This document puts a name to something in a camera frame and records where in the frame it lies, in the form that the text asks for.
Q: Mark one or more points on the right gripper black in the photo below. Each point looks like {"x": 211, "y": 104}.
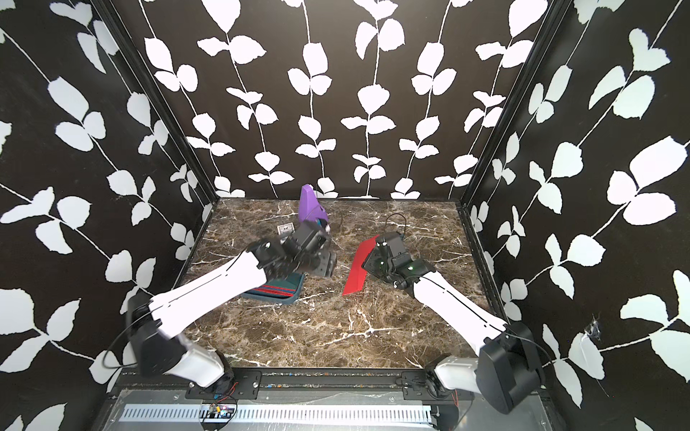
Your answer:
{"x": 371, "y": 261}

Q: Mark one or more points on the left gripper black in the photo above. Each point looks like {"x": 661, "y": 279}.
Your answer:
{"x": 328, "y": 264}

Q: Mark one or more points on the red envelope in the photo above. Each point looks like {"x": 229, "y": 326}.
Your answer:
{"x": 274, "y": 292}
{"x": 357, "y": 276}

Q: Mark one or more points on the teal plastic storage box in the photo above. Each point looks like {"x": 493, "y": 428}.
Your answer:
{"x": 293, "y": 281}

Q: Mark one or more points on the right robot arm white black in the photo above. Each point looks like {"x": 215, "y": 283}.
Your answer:
{"x": 507, "y": 367}

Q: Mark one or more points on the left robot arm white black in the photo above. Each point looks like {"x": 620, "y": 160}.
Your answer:
{"x": 155, "y": 326}

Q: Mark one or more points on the small white card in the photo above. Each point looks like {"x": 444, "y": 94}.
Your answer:
{"x": 285, "y": 229}

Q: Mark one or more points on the purple pyramid metronome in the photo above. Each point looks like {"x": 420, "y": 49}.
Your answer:
{"x": 310, "y": 209}

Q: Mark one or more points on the small green circuit board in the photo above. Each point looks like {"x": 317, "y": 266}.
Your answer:
{"x": 218, "y": 413}

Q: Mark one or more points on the black aluminium front rail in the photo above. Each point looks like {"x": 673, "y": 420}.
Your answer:
{"x": 251, "y": 382}

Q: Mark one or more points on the white perforated cable tray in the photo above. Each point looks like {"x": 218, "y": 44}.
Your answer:
{"x": 339, "y": 415}

